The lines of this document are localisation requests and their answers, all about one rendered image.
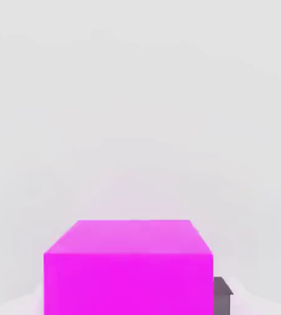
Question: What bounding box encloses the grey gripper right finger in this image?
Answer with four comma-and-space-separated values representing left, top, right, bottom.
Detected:
213, 276, 281, 315

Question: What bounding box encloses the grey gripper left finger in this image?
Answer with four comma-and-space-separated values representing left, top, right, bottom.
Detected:
0, 286, 44, 315

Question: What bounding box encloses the small magenta cube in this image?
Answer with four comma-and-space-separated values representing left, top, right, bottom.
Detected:
43, 219, 215, 315

